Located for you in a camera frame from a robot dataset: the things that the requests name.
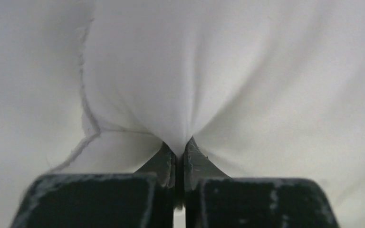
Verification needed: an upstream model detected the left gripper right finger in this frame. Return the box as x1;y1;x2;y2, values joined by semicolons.
183;139;339;228

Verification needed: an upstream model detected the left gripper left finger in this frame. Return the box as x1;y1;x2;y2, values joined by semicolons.
11;144;176;228

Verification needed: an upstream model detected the white pillow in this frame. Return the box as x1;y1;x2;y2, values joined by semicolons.
0;0;365;228

